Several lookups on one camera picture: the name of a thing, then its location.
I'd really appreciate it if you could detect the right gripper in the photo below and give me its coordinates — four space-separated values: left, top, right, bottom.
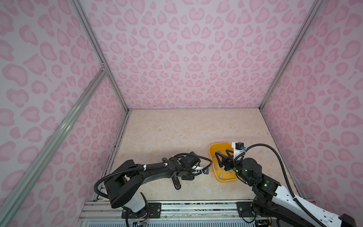
214 149 254 186

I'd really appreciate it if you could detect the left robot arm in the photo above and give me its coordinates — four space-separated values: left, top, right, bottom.
98 151 212 213

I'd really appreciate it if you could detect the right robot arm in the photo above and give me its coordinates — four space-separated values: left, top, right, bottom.
215 151 356 227

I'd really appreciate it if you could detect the yellow plastic tray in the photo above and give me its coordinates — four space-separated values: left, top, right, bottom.
209 142 237 183

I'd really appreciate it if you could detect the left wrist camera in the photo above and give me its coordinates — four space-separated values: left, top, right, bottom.
192 166 204 176

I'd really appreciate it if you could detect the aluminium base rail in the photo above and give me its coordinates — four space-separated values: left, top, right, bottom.
76 200 327 227

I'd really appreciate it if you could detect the diagonal aluminium frame bar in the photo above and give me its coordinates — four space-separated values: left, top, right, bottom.
1 68 108 227

